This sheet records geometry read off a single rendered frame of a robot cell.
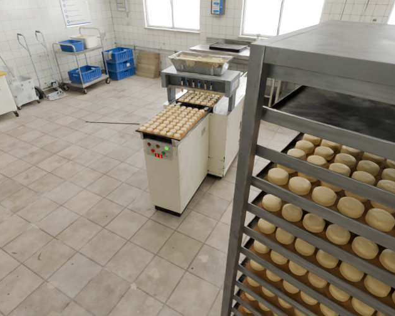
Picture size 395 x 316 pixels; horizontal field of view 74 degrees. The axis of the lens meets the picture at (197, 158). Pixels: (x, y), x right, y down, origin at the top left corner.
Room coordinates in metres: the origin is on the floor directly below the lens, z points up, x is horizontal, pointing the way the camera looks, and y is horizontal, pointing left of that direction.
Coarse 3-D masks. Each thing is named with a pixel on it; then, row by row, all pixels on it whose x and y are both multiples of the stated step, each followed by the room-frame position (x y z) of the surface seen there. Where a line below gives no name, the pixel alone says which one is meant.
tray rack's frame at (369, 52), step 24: (336, 24) 0.76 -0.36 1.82; (360, 24) 0.77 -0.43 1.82; (384, 24) 0.77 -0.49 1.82; (288, 48) 0.46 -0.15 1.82; (312, 48) 0.46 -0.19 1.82; (336, 48) 0.46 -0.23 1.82; (360, 48) 0.46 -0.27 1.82; (384, 48) 0.47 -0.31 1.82; (336, 72) 0.41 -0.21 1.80; (360, 72) 0.39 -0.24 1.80; (384, 72) 0.37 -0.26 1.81
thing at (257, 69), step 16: (256, 48) 0.49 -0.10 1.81; (256, 64) 0.49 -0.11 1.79; (256, 80) 0.49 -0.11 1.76; (256, 96) 0.49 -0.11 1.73; (256, 112) 0.49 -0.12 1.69; (256, 128) 0.50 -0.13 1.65; (240, 144) 0.50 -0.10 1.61; (256, 144) 0.51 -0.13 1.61; (240, 160) 0.50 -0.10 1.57; (240, 176) 0.50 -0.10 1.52; (240, 192) 0.49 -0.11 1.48; (240, 208) 0.49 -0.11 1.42; (240, 224) 0.49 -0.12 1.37; (240, 240) 0.50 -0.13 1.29; (224, 288) 0.50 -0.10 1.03; (224, 304) 0.50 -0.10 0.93
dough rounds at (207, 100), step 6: (186, 96) 2.63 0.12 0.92; (192, 96) 2.63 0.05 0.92; (198, 96) 2.63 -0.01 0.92; (204, 96) 2.63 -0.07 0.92; (216, 96) 2.63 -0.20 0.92; (222, 96) 2.68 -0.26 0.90; (192, 102) 2.47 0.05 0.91; (198, 102) 2.46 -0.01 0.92; (204, 102) 2.46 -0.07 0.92; (210, 102) 2.46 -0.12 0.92; (216, 102) 2.51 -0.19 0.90
